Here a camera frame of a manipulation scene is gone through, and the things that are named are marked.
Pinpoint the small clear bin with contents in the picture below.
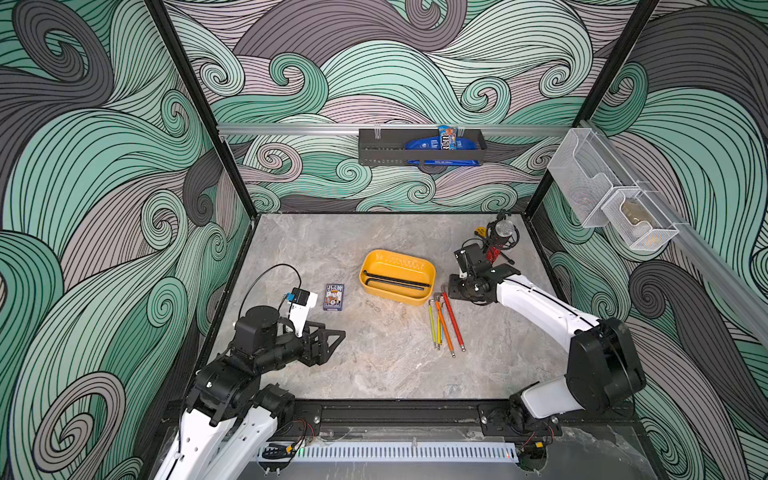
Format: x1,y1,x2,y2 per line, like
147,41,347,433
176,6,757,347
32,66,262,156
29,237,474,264
601,187,679,252

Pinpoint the aluminium right rail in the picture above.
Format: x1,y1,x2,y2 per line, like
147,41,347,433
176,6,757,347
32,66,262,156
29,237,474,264
579,120,767,346

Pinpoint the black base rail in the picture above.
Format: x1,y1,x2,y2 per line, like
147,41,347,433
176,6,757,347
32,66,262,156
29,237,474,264
275,399,636,442

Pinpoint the aluminium back rail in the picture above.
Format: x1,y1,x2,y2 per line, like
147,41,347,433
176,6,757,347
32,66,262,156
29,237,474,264
217,122,570,137

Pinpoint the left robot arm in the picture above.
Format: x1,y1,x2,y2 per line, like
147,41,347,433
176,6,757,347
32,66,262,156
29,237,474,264
155,306,346,479

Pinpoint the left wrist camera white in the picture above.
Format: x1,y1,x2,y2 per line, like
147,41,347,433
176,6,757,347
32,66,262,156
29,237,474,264
288,287,318,337

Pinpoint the blue playing cards box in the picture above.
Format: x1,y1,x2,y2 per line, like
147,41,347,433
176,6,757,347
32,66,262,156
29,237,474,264
323,283,344,311

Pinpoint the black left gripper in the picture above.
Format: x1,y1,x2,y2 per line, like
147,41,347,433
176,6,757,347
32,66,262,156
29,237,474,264
253,318,342,373

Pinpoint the aluminium rail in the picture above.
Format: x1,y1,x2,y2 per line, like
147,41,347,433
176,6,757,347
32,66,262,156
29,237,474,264
217,122,570,137
579,120,767,346

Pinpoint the black wall shelf basket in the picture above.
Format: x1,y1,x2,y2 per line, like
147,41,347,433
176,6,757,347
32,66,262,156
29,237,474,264
358,127,488,166

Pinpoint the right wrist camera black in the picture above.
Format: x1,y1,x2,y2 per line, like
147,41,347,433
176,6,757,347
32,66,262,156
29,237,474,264
454,243,489,279

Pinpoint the black hex key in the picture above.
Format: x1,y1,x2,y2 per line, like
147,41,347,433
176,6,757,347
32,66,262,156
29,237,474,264
363,270,431,291

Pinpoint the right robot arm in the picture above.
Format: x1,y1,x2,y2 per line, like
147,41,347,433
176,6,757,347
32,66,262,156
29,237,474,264
448,265,647,436

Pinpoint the black frame corner post left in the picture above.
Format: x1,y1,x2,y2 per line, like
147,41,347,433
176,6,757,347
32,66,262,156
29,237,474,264
145,0,259,222

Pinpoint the black left camera cable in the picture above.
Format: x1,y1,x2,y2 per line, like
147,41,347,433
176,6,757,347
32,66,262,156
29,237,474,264
238,263,303,322

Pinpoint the yellow plastic storage box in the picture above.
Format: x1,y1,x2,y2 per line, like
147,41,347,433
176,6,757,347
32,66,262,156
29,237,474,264
358,249,437,306

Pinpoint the black frame corner post right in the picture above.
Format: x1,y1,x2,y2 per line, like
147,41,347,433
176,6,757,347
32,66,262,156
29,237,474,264
525,0,661,217

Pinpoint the white slotted cable duct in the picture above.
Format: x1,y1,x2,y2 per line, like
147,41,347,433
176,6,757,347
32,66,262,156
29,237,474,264
257,442,520,464

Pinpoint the black frame corner post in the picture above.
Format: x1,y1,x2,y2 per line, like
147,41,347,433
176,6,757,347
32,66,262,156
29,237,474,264
525,0,661,217
145,0,259,222

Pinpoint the blue snack packet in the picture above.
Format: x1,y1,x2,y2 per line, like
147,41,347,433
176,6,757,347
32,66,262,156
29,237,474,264
405,126,480,166

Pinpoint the red hex key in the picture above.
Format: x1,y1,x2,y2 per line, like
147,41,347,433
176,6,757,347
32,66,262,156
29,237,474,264
441,287,466,352

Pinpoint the black tripod microphone stand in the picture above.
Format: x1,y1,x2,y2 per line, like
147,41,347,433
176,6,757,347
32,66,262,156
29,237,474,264
474,211,520,265

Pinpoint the clear plastic wall bin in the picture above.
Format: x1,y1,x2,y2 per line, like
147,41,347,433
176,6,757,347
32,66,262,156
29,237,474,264
548,128,621,228

